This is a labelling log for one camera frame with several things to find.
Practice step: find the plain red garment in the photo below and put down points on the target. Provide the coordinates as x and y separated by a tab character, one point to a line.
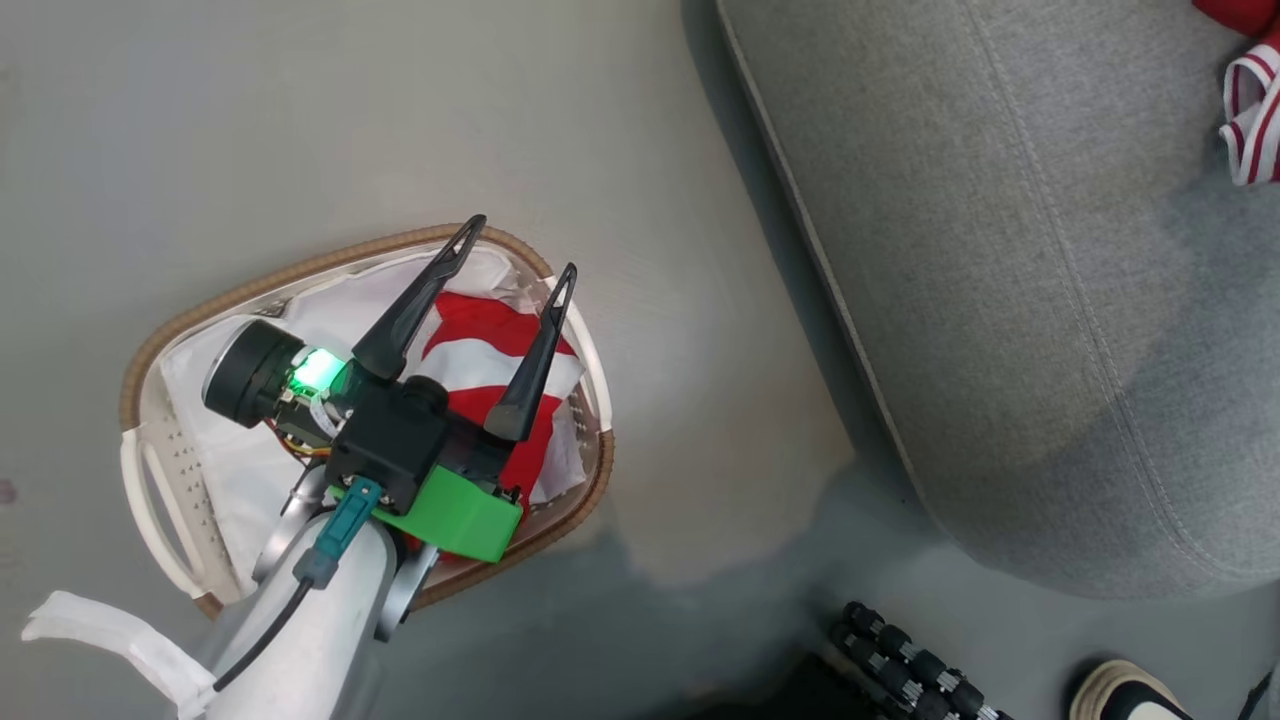
1245	12

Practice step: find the black and beige shoe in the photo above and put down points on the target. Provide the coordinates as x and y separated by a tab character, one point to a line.
1130	702

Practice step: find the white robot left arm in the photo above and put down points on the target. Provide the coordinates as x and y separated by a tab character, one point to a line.
330	630

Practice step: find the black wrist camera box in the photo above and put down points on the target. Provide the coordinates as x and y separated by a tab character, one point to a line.
395	440

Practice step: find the grey fabric sofa seat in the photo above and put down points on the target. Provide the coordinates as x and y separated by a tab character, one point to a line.
1000	250

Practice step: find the white laundry basket wicker rim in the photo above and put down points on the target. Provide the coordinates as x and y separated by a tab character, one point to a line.
180	470

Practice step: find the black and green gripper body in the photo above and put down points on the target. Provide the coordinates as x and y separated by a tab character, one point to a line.
455	520

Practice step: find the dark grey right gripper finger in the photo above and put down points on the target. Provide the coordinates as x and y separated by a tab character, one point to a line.
535	365

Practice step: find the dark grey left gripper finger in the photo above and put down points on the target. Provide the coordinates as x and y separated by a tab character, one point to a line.
415	305

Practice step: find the red white striped trim garment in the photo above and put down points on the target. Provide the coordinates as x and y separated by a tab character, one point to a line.
1262	140

